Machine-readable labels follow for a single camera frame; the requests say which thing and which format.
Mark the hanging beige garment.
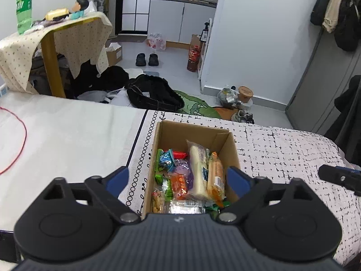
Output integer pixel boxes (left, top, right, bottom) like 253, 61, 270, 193
322, 0, 349, 33

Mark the hanging black coat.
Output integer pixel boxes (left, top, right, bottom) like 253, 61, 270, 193
310, 0, 337, 26

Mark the long white bread packet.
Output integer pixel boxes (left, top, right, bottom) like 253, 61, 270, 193
187, 140, 211, 201

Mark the black bag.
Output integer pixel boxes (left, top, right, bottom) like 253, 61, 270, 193
125, 74, 185, 112

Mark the white cracker packet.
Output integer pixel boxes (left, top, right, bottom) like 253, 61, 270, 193
169, 200, 206, 214

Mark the hanging black jacket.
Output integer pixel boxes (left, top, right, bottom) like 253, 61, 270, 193
334, 0, 361, 52

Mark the green soda bottle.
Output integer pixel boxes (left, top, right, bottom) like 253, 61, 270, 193
16, 0, 34, 35

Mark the small cardboard box with paper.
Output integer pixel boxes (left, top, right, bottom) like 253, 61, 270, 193
105, 42, 123, 65

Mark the pack of water bottles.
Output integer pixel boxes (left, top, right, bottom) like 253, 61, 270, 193
147, 32, 167, 52

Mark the dark drink bottle red label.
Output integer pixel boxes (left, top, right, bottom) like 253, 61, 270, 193
187, 45, 200, 72

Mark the red cable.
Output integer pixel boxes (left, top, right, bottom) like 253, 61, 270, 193
0, 106, 28, 175

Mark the clear trash bag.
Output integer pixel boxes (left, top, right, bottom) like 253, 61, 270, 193
217, 87, 240, 109

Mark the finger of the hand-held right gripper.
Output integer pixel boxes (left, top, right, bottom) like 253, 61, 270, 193
318, 164, 361, 196
337, 166, 361, 175

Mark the white bed sheet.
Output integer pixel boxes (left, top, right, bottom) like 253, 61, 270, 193
0, 92, 147, 232

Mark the dark green snack packet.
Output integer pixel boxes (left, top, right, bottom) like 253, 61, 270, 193
205, 200, 230, 213

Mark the black jacket on chair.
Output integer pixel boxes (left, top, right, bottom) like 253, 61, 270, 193
324, 75, 361, 164

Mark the brown paper tub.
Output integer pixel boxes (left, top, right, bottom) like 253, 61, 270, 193
238, 86, 254, 104

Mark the yellow box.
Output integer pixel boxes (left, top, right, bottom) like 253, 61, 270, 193
45, 8, 69, 21

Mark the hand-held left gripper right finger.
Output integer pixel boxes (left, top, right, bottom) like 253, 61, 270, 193
217, 166, 315, 226

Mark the grey sneaker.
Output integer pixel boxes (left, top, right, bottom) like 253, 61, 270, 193
231, 110, 254, 124

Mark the white kitchen cabinet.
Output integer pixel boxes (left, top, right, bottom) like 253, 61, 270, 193
147, 0, 218, 44

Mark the small peanut packet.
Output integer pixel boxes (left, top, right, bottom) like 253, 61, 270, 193
151, 190, 166, 213

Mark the black-framed glass door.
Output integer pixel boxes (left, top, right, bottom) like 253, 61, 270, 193
114, 0, 154, 33

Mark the black clothing pile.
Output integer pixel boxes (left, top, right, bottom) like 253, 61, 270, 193
70, 61, 130, 98

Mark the orange wafer packet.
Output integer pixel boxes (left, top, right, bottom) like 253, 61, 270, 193
207, 152, 226, 201

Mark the green floor mat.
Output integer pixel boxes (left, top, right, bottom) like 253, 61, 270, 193
173, 90, 220, 118

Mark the black and white patterned blanket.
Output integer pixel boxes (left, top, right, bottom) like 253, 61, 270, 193
118, 110, 350, 266

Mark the dotted cream tablecloth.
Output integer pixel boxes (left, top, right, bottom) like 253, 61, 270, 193
0, 13, 113, 94

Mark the grey door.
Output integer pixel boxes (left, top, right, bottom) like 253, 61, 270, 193
285, 25, 361, 134

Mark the tall brown cardboard box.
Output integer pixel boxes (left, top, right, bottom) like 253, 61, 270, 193
191, 34, 205, 53

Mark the small orange snack packet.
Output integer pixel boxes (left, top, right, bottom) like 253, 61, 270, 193
169, 173, 189, 201

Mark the blue snack packet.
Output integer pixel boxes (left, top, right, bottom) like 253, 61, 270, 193
158, 149, 176, 171

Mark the bright green snack packet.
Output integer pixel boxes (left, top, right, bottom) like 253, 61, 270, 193
155, 173, 173, 202

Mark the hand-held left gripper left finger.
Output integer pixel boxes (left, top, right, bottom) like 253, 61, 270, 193
42, 166, 141, 226

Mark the purple snack packet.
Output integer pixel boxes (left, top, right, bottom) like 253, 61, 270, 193
169, 159, 195, 189

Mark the black-haired doll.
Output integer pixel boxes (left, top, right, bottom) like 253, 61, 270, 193
69, 0, 91, 20

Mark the yellow wooden table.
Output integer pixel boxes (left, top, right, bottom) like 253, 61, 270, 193
40, 17, 102, 99

